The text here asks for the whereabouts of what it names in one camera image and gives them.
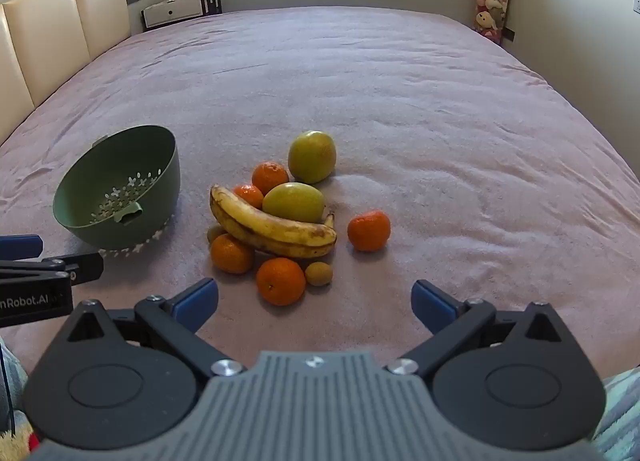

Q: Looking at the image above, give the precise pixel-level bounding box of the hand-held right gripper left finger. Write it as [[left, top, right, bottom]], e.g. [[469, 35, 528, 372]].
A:
[[65, 277, 247, 378]]

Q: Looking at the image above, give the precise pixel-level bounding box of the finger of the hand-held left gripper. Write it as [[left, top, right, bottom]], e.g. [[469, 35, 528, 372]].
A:
[[0, 235, 44, 262], [0, 251, 105, 288]]

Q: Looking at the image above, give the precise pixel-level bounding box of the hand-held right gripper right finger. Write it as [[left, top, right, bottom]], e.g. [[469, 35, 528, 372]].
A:
[[386, 279, 576, 378]]

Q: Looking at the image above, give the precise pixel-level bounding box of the ripe spotted banana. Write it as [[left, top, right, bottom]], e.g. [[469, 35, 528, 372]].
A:
[[209, 184, 338, 259]]

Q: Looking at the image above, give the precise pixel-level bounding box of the green plastic colander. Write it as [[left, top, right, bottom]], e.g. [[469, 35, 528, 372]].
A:
[[52, 125, 182, 258]]

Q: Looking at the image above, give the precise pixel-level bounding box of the small orange mandarin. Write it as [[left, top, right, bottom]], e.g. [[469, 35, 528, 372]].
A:
[[233, 184, 265, 209]]

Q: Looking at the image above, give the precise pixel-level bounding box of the yellow-green pear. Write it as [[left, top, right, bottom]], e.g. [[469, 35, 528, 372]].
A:
[[261, 182, 326, 224]]

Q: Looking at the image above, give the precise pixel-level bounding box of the yellow-green apple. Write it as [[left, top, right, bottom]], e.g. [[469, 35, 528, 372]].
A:
[[287, 130, 337, 185]]

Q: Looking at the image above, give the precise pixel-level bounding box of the cream padded headboard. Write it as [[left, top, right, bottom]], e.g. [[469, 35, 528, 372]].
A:
[[0, 0, 132, 146]]

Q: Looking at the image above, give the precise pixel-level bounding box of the teal patterned cloth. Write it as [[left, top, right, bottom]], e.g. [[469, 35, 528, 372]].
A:
[[592, 366, 640, 461]]

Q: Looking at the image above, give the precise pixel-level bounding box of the pink bedspread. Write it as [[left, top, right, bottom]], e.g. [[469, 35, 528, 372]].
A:
[[0, 6, 640, 392]]

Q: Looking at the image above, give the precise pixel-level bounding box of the white and black nightstand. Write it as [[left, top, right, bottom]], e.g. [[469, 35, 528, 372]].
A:
[[141, 0, 222, 32]]

